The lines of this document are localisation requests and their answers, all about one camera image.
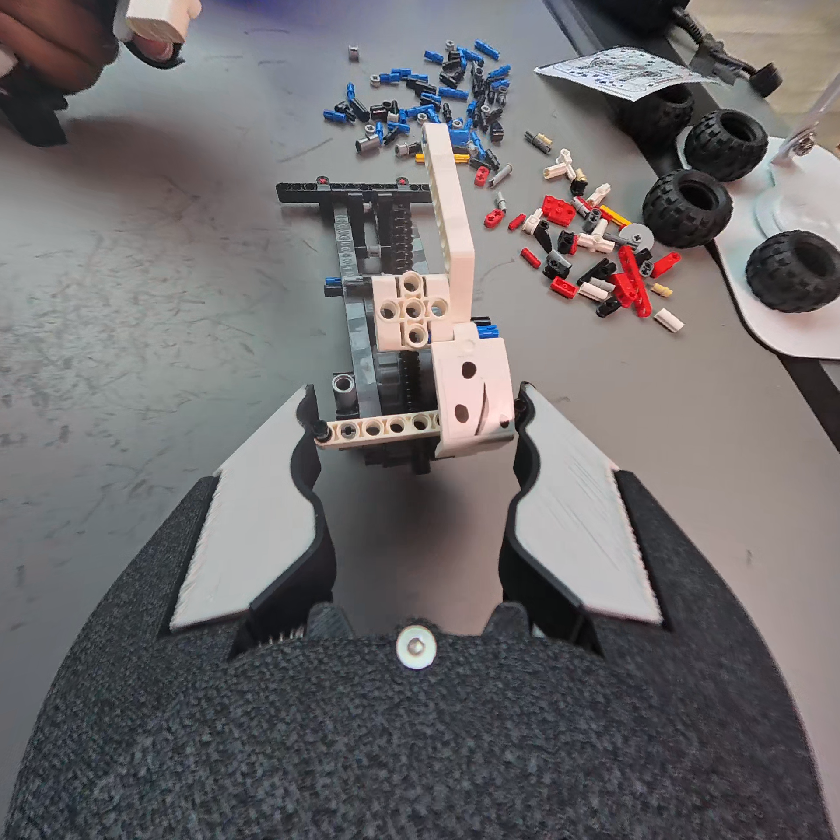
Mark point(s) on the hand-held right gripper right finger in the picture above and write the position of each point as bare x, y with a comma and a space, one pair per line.
577, 525

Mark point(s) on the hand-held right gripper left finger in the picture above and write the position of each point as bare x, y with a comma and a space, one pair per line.
249, 525

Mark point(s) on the pile of blue black pins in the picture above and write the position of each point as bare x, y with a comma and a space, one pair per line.
461, 138

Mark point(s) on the partly built toy truck chassis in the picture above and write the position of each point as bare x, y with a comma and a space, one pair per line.
453, 216

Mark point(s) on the black rubber toy tyre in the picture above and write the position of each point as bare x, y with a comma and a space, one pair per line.
705, 164
663, 115
663, 223
768, 289

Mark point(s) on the pile of red white pieces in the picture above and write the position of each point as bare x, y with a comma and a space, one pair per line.
558, 208

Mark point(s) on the white book stand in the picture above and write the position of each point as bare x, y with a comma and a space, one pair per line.
787, 216

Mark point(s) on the black tan pin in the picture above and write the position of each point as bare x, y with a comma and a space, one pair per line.
538, 140

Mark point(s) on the printed sticker sheet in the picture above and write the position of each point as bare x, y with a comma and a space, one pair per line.
623, 69

